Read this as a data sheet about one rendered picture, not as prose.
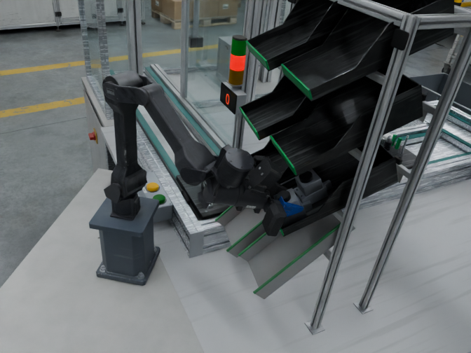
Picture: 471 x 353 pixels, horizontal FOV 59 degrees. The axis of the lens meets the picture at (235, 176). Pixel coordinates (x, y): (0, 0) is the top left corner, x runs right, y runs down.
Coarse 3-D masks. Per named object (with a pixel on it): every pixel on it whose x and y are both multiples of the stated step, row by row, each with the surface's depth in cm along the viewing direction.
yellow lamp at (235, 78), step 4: (232, 72) 139; (236, 72) 139; (240, 72) 139; (232, 76) 140; (236, 76) 140; (240, 76) 140; (228, 80) 142; (232, 80) 141; (236, 80) 140; (240, 80) 141; (232, 84) 142; (236, 84) 141; (240, 84) 142
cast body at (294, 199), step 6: (282, 192) 90; (288, 192) 90; (276, 198) 91; (288, 198) 89; (294, 198) 89; (294, 204) 89; (300, 204) 91; (306, 204) 92; (306, 210) 93; (288, 216) 91; (294, 216) 91; (300, 216) 92; (288, 222) 92
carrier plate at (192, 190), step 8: (184, 184) 141; (200, 184) 141; (192, 192) 137; (192, 200) 134; (200, 208) 131; (208, 208) 131; (216, 208) 131; (224, 208) 132; (200, 216) 129; (208, 216) 129
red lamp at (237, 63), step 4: (232, 56) 137; (236, 56) 136; (240, 56) 136; (244, 56) 137; (232, 60) 137; (236, 60) 137; (240, 60) 137; (244, 60) 138; (232, 64) 138; (236, 64) 137; (240, 64) 138; (244, 64) 139; (232, 68) 139; (236, 68) 138; (240, 68) 138; (244, 68) 140
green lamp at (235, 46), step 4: (232, 40) 134; (232, 44) 135; (236, 44) 134; (240, 44) 134; (244, 44) 134; (232, 48) 136; (236, 48) 134; (240, 48) 134; (244, 48) 135; (232, 52) 136; (236, 52) 135; (240, 52) 135; (244, 52) 136
